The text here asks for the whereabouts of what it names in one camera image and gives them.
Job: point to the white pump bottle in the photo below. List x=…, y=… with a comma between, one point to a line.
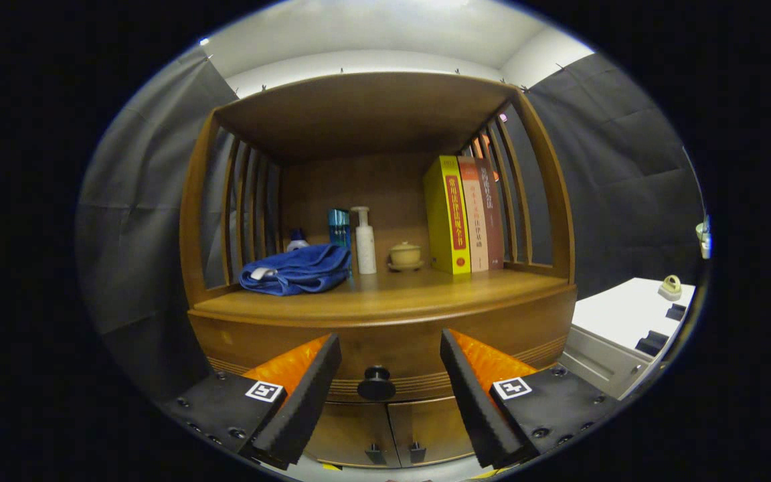
x=365, y=248

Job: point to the wooden cabinet door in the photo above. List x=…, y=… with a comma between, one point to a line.
x=345, y=432
x=436, y=428

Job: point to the small white blue-capped bottle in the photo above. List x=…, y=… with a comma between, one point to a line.
x=297, y=242

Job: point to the small black flat item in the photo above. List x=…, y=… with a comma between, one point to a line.
x=676, y=312

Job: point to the white side cabinet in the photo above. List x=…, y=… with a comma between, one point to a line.
x=620, y=314

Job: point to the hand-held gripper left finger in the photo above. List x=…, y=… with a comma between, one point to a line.
x=305, y=402

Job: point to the wooden countertop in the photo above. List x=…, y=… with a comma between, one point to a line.
x=425, y=294

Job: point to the brown book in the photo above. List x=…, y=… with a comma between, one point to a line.
x=492, y=214

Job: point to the blue glass bottle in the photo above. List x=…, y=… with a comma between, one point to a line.
x=339, y=227

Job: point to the yellow book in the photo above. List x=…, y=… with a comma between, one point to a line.
x=449, y=214

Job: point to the folded blue towel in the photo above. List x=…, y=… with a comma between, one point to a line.
x=298, y=268

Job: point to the wooden drawer with black knob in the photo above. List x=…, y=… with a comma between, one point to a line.
x=392, y=345

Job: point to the pale green tape dispenser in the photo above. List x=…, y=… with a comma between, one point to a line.
x=670, y=289

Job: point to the yellow lidded tea cup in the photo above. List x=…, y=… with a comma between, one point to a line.
x=405, y=256

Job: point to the beige book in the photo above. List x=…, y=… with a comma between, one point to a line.
x=476, y=214

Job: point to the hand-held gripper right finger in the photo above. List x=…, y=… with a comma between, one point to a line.
x=472, y=402

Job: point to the wooden cabinet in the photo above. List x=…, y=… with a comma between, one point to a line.
x=359, y=114

